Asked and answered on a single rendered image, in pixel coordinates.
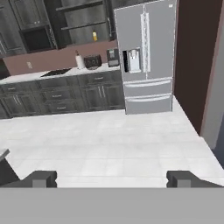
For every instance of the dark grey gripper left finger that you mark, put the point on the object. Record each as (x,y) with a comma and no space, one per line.
(40,178)

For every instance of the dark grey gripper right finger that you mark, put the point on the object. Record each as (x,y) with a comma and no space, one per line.
(180,178)

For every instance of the silver fridge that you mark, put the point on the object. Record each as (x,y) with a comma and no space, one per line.
(147,55)

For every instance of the dark grey base cupboards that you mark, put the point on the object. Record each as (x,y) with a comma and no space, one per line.
(62,94)

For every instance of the black hob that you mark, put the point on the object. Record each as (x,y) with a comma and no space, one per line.
(56,72)

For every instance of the white paper towel roll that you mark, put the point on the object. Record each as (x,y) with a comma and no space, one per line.
(79,60)

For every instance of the black coffee machine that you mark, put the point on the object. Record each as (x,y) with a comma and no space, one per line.
(113,57)

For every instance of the black microwave oven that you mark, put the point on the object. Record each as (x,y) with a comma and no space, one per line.
(37,39)

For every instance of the yellow bottle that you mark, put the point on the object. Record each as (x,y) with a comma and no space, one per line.
(94,36)

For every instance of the dark grey wall cupboards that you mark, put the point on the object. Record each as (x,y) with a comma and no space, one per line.
(13,26)

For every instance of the dark open wall shelves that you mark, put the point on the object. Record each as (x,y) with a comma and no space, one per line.
(84,20)

